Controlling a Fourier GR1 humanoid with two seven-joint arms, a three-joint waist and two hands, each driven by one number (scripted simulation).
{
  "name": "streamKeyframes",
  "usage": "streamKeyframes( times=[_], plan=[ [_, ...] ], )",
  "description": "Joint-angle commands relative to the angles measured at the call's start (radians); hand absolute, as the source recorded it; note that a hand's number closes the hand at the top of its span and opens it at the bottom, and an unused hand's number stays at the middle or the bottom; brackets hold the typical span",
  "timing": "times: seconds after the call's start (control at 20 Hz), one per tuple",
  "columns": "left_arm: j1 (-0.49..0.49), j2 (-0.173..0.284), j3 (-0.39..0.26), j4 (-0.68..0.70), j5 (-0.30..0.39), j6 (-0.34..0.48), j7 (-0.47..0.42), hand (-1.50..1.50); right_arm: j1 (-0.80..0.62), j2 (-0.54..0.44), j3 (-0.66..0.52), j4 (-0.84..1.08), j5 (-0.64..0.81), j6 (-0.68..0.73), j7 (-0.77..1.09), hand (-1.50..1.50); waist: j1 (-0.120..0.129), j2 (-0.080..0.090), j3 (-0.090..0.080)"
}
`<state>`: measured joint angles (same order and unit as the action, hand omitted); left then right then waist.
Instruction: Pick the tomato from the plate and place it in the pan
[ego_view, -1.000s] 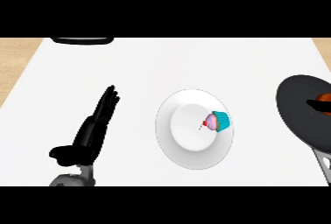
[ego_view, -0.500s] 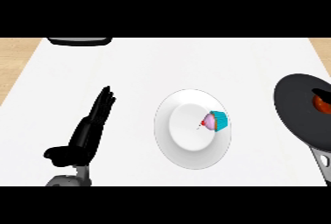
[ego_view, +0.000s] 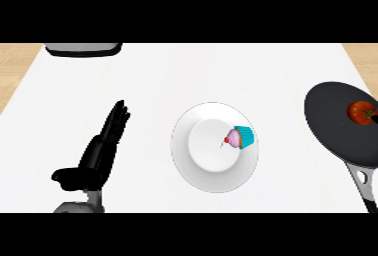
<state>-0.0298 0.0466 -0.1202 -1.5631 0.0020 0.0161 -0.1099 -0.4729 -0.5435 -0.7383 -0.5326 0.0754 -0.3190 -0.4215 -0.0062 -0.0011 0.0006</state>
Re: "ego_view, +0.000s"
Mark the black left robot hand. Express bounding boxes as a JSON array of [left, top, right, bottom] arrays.
[[51, 99, 134, 192]]

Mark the red tomato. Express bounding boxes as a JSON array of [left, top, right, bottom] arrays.
[[348, 100, 378, 126]]

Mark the dark grey frying pan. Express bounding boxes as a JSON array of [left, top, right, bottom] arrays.
[[303, 81, 378, 214]]

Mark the white round plate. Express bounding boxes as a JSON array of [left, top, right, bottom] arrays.
[[171, 101, 261, 194]]

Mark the pink cupcake with blue wrapper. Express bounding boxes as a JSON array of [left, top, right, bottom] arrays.
[[219, 125, 258, 151]]

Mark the grey and black appliance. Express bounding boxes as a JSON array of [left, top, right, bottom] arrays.
[[44, 42, 125, 59]]

